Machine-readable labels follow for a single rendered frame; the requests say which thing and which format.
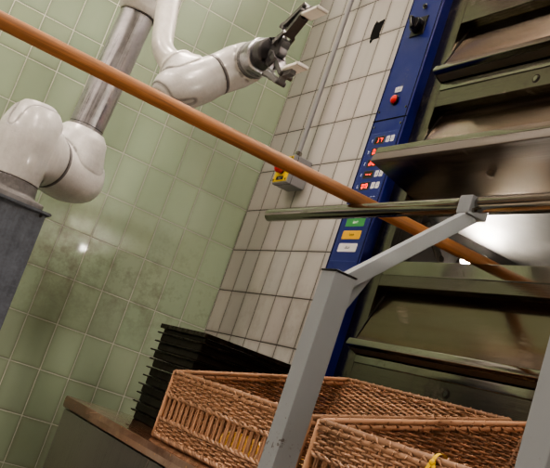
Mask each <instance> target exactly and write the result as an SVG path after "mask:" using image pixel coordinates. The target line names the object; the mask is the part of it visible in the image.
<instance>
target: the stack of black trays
mask: <svg viewBox="0 0 550 468"><path fill-rule="evenodd" d="M161 328H163V329H165V330H164V332H161V331H158V333H161V334H162V337H161V341H159V340H156V339H155V341H157V342H159V345H158V349H154V348H151V350H154V351H155V352H154V355H153V357H150V358H151V359H154V361H153V363H152V367H150V366H146V367H148V368H151V370H150V373H149V375H147V374H144V373H143V375H145V376H147V377H148V378H147V381H146V383H141V382H138V383H139V384H143V386H142V389H141V392H140V391H137V392H138V393H140V394H141V396H140V398H139V400H140V401H138V400H135V399H133V400H134V401H136V402H137V405H136V409H132V408H131V410H133V411H135V414H134V419H136V420H138V421H140V422H142V423H145V424H147V425H148V426H150V427H152V428H153V426H154V424H155V421H156V419H157V416H158V413H159V410H160V407H161V406H162V403H163V400H164V395H165V393H166V390H167V387H168V385H169V382H170V380H171V377H172V373H173V371H174V370H175V369H177V370H190V371H198V370H200V371H227V372H231V371H232V372H247V373H266V374H272V373H273V374H286V375H288V374H287V373H289V370H290V368H291V365H290V364H288V363H285V362H282V361H280V360H278V359H275V358H273V357H268V356H266V355H263V354H260V353H258V352H256V351H253V350H251V349H248V348H245V347H243V346H240V345H237V344H234V343H231V342H229V341H226V340H223V339H221V338H218V337H215V336H214V335H211V334H209V333H206V332H201V331H194V330H190V329H185V328H180V327H177V326H172V325H168V324H163V323H162V325H161ZM245 353H246V354H245ZM156 358H158V359H156ZM159 359H160V360H159ZM153 367H154V368H153ZM155 368H157V369H155ZM158 369H159V370H158ZM169 372H170V373H169ZM152 376H153V377H152Z"/></svg>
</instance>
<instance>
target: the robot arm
mask: <svg viewBox="0 0 550 468"><path fill-rule="evenodd" d="M181 1H182V0H120V9H121V10H120V13H119V15H118V17H117V19H116V21H115V22H114V25H113V27H112V29H111V32H110V34H109V37H108V39H107V41H106V43H105V45H104V46H103V48H102V51H101V53H100V55H99V57H98V60H100V61H102V62H104V63H106V64H108V65H110V66H112V67H113V68H115V69H117V70H119V71H120V72H123V73H125V74H127V75H130V73H131V71H132V70H133V67H134V65H135V63H136V61H137V59H138V55H139V53H140V51H141V49H142V47H143V45H144V43H145V41H146V39H147V36H148V34H149V32H150V30H151V26H153V30H152V38H151V48H152V53H153V56H154V58H155V60H156V62H157V64H158V65H159V67H160V70H159V74H158V75H157V76H156V77H155V79H154V81H153V83H152V86H151V87H153V88H155V89H157V90H159V91H161V92H163V93H165V94H167V95H168V96H170V97H171V98H174V99H176V100H178V101H180V102H182V103H184V104H186V105H188V106H190V107H192V108H196V107H199V106H202V105H204V104H206V103H209V102H211V101H213V100H215V99H216V98H218V97H220V96H222V95H225V94H227V93H229V92H232V91H235V90H238V89H242V88H245V87H246V86H248V85H251V84H253V83H255V82H257V81H258V80H259V79H260V78H262V77H266V78H267V79H269V80H270V81H272V82H273V83H275V84H277V85H279V86H281V87H283V88H284V87H285V86H286V83H285V81H286V80H288V81H289V82H291V81H292V80H293V77H294V76H295V75H296V74H297V73H300V72H304V71H307V70H308V66H306V65H305V64H303V63H301V62H300V61H297V62H294V63H291V64H288V65H286V61H285V58H286V55H287V51H288V49H289V48H290V45H291V44H292V43H293V42H294V40H295V37H296V35H297V34H298V33H299V32H300V30H301V29H302V28H303V27H304V26H305V24H306V23H307V22H308V20H310V21H312V20H315V19H317V18H319V17H322V16H324V15H326V14H328V12H329V11H328V10H326V9H325V8H323V7H322V6H320V5H316V6H310V5H309V4H307V3H305V2H304V3H303V4H302V5H301V6H300V7H299V8H298V9H297V10H296V11H295V12H294V13H293V14H292V15H291V16H290V17H289V18H288V19H287V20H286V21H284V22H282V23H281V24H280V28H281V29H282V31H281V33H279V34H278V35H277V36H276V37H267V38H256V39H255V40H253V41H250V42H242V43H238V44H236V45H229V46H227V47H225V48H223V49H221V50H219V51H217V52H216V53H213V54H211V55H208V56H205V57H202V56H201V55H197V54H193V53H191V52H189V51H188V50H178V51H177V50H176V49H175V48H174V36H175V30H176V25H177V14H178V9H179V7H180V5H181ZM287 37H288V38H290V41H289V40H288V39H287ZM276 70H277V73H278V74H279V75H280V76H279V77H278V76H277V75H275V74H276V73H275V71H276ZM122 92H123V90H121V89H119V88H117V87H115V86H113V85H111V84H108V83H106V82H104V81H102V80H100V79H99V78H97V77H95V76H93V75H90V77H89V79H88V81H87V83H86V85H85V89H84V91H83V93H82V95H81V96H80V98H79V101H78V103H77V105H76V107H75V109H74V111H73V114H72V117H71V119H70V120H69V121H68V122H65V123H63V122H62V120H61V118H60V116H59V114H58V112H57V111H56V110H55V109H54V108H53V107H51V106H49V105H47V104H45V103H43V102H40V101H36V100H33V99H28V98H25V99H23V100H21V101H20V102H16V103H15V104H14V105H13V106H12V107H11V108H10V109H9V110H8V111H7V112H6V113H5V114H4V115H3V117H2V118H1V120H0V193H2V194H4V195H7V196H8V197H10V198H13V199H15V200H18V201H20V202H24V203H26V204H29V205H31V206H33V207H35V208H37V209H40V210H42V211H43V209H44V206H43V205H41V204H40V203H38V202H36V201H35V197H36V194H37V190H38V189H39V190H41V191H42V192H44V193H45V194H46V195H48V196H50V197H52V198H54V199H56V200H58V201H61V202H68V203H85V202H90V201H92V200H94V199H95V198H96V197H97V196H98V195H99V193H100V192H101V190H102V188H103V185H104V180H105V171H104V161H105V154H106V149H107V147H106V143H105V140H104V137H103V136H102V135H103V133H104V131H105V128H106V126H107V124H108V122H109V120H110V118H111V115H112V113H113V111H114V108H115V106H116V104H117V102H118V100H119V97H120V95H121V94H122Z"/></svg>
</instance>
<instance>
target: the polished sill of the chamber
mask: <svg viewBox="0 0 550 468"><path fill-rule="evenodd" d="M382 274H383V275H392V276H408V277H425V278H441V279H457V280H487V281H503V282H519V283H535V284H550V266H513V265H486V264H459V263H433V262H406V261H403V262H401V263H399V264H397V265H395V266H393V267H391V268H389V269H388V270H386V271H384V272H383V273H382Z"/></svg>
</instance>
